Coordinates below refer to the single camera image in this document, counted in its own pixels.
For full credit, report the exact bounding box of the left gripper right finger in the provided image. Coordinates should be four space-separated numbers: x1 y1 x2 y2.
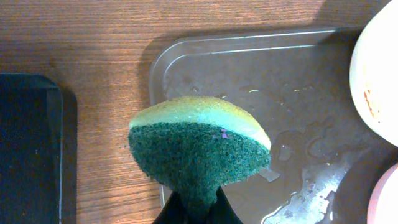
211 187 243 224

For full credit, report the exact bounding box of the brown translucent tray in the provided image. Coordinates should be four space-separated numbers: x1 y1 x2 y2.
149 27 398 224

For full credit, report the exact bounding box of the black rectangular tray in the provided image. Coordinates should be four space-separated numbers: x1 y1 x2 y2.
1 74 62 223

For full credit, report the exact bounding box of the white plate with stains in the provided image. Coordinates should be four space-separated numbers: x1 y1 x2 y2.
367 164 398 224

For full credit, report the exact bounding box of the yellow green sponge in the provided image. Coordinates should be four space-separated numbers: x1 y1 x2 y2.
128 96 271 217

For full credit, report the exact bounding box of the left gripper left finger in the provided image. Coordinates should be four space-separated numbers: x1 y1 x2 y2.
153 192 187 224

